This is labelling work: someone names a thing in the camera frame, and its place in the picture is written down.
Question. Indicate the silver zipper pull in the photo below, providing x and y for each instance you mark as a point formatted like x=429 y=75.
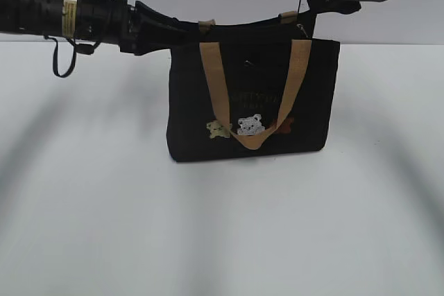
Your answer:
x=302 y=29

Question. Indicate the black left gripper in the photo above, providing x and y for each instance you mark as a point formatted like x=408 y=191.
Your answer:
x=135 y=29

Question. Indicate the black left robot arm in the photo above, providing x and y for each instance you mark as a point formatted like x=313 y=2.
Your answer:
x=51 y=18

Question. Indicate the black canvas tote bag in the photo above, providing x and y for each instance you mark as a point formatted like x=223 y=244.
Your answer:
x=251 y=90

